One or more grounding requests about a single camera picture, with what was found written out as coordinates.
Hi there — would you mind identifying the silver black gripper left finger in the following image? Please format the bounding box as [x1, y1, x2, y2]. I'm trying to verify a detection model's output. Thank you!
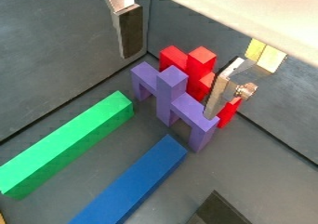
[104, 0, 143, 59]

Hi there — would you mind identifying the purple cross-shaped block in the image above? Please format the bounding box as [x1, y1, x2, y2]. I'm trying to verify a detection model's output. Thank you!
[131, 62, 220, 152]

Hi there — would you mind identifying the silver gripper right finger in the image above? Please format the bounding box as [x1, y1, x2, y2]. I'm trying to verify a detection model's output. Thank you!
[203, 57, 271, 120]

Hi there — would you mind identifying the long blue block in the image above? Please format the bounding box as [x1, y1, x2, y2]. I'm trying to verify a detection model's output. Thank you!
[68, 135, 187, 224]

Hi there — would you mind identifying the red cross-shaped block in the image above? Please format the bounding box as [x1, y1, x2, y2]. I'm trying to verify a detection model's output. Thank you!
[158, 45, 243, 129]

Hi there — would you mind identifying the black angled bracket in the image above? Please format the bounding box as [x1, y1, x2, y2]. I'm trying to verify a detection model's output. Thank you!
[186, 191, 253, 224]

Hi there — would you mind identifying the yellow board with holes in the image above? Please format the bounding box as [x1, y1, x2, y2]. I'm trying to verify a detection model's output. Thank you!
[244, 38, 287, 73]

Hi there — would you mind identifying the long green block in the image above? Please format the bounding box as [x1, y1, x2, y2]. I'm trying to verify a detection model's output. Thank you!
[0, 91, 134, 199]

